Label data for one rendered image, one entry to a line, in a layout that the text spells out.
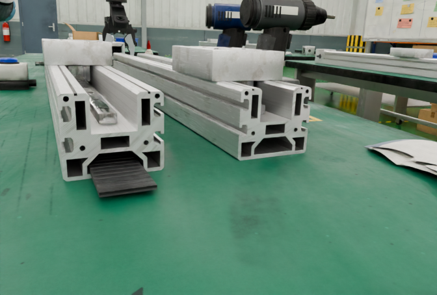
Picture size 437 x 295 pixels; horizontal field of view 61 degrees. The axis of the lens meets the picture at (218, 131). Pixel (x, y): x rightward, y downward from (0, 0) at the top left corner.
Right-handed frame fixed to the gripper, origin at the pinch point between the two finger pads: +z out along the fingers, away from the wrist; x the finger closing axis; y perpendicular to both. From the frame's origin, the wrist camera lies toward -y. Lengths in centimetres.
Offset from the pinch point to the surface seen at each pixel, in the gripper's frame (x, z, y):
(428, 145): -18, 5, -105
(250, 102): 4, -1, -98
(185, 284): 19, 6, -117
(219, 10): -13, -14, -54
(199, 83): 5, -1, -86
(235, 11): -16, -14, -55
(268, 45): -13, -7, -74
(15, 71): 30.9, 1.5, -33.9
